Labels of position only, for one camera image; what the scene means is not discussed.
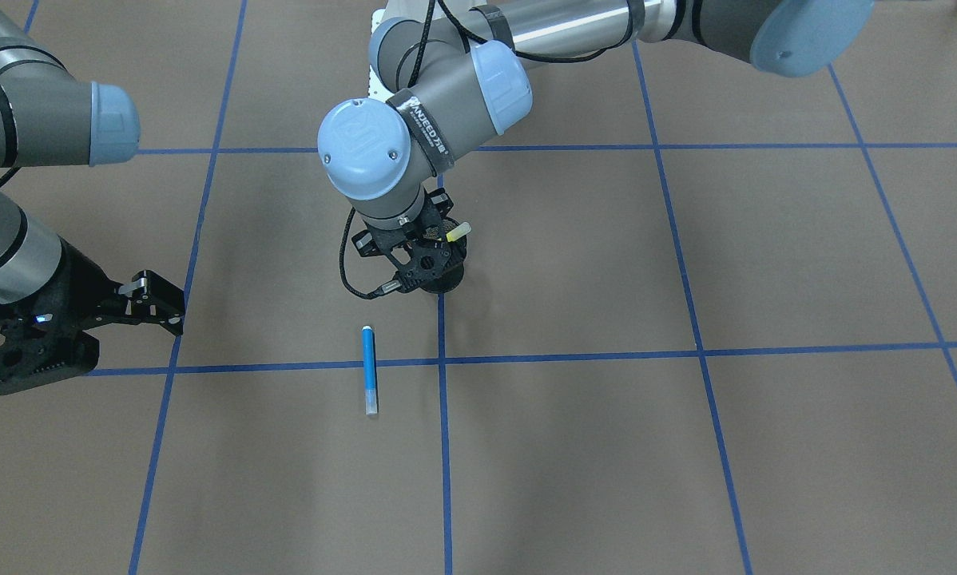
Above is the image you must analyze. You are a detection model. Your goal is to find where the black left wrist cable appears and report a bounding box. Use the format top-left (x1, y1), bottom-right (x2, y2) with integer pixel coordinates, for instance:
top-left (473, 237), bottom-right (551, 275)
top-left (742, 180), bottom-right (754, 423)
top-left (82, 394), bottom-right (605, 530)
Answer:
top-left (339, 209), bottom-right (415, 301)

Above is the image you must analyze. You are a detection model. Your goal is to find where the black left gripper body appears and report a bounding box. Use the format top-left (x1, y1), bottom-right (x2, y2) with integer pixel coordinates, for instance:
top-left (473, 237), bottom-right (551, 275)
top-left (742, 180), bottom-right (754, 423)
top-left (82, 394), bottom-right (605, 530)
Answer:
top-left (351, 190), bottom-right (454, 298)

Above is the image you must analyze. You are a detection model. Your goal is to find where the yellow highlighter pen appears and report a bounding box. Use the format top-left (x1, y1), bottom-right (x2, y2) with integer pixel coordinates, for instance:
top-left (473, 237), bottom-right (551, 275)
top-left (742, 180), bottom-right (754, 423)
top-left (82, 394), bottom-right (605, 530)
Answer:
top-left (445, 221), bottom-right (472, 243)

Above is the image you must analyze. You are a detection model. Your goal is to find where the black mesh pen cup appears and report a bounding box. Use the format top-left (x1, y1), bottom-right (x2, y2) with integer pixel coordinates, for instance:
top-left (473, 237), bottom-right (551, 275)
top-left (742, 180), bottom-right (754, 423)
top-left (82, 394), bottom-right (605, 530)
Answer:
top-left (423, 217), bottom-right (467, 295)

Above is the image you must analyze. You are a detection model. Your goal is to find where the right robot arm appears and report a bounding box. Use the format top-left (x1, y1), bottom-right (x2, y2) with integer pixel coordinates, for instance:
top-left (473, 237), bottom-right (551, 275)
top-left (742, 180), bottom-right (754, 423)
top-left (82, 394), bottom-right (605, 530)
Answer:
top-left (0, 10), bottom-right (185, 396)

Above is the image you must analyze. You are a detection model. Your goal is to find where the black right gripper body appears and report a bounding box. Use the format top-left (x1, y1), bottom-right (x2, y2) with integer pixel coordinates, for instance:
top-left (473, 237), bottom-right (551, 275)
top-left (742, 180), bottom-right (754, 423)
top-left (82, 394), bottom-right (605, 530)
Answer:
top-left (0, 240), bottom-right (124, 396)

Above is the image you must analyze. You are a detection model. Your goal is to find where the blue marker pen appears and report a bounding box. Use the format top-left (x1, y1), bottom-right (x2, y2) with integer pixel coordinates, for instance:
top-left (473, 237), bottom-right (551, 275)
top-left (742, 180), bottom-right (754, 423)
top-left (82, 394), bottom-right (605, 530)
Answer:
top-left (361, 325), bottom-right (379, 418)

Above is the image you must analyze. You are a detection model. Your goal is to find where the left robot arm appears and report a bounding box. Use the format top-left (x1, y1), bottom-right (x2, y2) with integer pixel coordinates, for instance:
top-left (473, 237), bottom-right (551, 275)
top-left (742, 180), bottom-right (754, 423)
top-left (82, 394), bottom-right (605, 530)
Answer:
top-left (317, 1), bottom-right (874, 299)

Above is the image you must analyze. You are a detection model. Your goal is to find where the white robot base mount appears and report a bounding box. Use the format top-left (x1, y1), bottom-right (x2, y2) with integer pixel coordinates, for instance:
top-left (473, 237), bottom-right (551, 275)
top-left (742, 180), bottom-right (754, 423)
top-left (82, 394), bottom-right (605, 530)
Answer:
top-left (367, 10), bottom-right (392, 101)

